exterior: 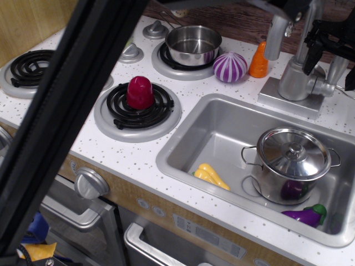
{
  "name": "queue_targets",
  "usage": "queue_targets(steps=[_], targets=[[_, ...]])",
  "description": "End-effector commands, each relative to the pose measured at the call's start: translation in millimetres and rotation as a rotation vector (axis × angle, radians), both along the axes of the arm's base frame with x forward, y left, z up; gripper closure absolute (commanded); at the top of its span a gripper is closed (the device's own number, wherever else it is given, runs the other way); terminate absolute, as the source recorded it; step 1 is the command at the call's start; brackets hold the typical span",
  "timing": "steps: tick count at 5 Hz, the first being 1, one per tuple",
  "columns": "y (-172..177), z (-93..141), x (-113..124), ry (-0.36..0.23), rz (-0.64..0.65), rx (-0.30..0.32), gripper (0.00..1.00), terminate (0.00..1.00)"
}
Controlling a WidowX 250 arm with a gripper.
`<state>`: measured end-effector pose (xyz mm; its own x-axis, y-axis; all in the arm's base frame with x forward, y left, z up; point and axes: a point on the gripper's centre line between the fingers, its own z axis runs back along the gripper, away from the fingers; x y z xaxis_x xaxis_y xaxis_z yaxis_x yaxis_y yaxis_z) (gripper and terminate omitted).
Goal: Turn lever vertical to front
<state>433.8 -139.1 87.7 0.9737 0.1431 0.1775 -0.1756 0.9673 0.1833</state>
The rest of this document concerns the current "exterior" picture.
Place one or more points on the back right stove burner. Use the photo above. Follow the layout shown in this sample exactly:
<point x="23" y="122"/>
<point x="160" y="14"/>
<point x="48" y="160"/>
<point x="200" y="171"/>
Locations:
<point x="170" y="69"/>

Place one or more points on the silver left oven dial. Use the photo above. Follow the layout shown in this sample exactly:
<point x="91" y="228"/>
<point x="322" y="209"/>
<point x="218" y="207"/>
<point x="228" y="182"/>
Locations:
<point x="6" y="140"/>

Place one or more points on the grey back stove knob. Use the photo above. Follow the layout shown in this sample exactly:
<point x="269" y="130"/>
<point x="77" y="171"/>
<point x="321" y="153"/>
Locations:
<point x="155" y="31"/>

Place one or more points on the red toy pepper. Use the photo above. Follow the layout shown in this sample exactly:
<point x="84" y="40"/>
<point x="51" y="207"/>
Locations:
<point x="140" y="93"/>

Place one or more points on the grey stove knob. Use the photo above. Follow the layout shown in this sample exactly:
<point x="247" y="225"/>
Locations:
<point x="155" y="31"/>
<point x="131" y="54"/>

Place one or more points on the silver oven door handle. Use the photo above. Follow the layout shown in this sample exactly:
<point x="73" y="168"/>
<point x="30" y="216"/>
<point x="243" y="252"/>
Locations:
<point x="83" y="222"/>

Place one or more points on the grey middle stove knob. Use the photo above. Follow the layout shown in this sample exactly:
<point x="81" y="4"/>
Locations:
<point x="131" y="54"/>

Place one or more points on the front left stove burner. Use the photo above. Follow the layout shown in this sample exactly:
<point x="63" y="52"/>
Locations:
<point x="20" y="78"/>

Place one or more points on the silver dishwasher door handle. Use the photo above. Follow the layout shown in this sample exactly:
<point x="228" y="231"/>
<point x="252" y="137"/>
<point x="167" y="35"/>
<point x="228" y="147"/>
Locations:
<point x="133" y="241"/>

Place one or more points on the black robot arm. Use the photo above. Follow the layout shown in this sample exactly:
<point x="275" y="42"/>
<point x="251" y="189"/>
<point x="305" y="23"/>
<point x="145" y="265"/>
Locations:
<point x="60" y="121"/>

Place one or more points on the purple striped toy onion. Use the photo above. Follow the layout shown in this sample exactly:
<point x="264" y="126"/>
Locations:
<point x="230" y="67"/>

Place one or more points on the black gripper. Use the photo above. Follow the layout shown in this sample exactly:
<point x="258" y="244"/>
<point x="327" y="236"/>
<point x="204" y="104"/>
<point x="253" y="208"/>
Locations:
<point x="334" y="37"/>

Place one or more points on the silver oven dial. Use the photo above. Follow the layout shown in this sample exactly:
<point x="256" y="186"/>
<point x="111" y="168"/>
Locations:
<point x="6" y="140"/>
<point x="89" y="184"/>

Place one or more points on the orange toy carrot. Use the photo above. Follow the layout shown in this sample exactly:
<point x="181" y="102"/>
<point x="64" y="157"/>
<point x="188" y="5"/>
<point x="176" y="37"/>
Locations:
<point x="259" y="64"/>

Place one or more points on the purple toy eggplant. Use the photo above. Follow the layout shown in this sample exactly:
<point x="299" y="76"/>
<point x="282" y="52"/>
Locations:
<point x="313" y="216"/>

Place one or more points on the stove burner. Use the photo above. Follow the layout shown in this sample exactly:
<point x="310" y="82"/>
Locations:
<point x="116" y="119"/>
<point x="20" y="78"/>
<point x="170" y="69"/>

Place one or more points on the small steel saucepan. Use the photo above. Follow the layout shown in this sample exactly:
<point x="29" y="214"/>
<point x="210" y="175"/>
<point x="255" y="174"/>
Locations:
<point x="192" y="45"/>

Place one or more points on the front right stove burner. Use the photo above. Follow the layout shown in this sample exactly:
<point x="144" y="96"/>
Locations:
<point x="116" y="119"/>

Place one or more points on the steel pot with lid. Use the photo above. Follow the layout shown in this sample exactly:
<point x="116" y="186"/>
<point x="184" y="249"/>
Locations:
<point x="288" y="163"/>

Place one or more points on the grey toy sink basin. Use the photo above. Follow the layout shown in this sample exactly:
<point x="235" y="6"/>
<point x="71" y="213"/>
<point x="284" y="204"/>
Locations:
<point x="222" y="131"/>

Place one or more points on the silver toy faucet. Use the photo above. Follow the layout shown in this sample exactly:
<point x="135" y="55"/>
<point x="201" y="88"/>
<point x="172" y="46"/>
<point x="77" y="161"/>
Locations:
<point x="296" y="92"/>

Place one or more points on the yellow cloth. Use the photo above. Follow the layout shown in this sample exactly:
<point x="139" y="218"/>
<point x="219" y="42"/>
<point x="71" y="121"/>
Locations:
<point x="34" y="252"/>

